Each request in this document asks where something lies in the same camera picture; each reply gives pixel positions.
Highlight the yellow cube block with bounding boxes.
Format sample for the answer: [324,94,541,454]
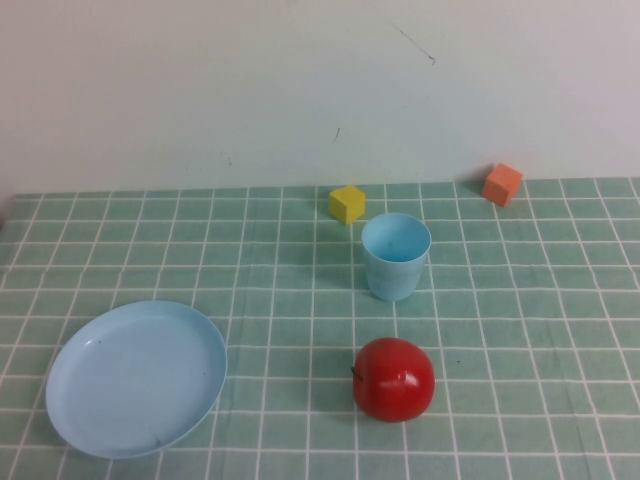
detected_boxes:
[328,184,367,226]

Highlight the red apple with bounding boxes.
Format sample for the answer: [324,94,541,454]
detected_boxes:
[351,337,436,424]

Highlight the light blue plastic plate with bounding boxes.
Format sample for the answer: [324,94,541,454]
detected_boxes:
[44,300,229,460]

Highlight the light blue plastic cup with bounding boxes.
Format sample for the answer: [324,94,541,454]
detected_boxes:
[360,212,433,302]

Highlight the orange cube block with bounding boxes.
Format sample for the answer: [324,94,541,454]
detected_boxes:
[481,162,525,207]

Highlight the green checked tablecloth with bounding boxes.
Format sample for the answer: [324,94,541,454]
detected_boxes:
[0,178,640,480]

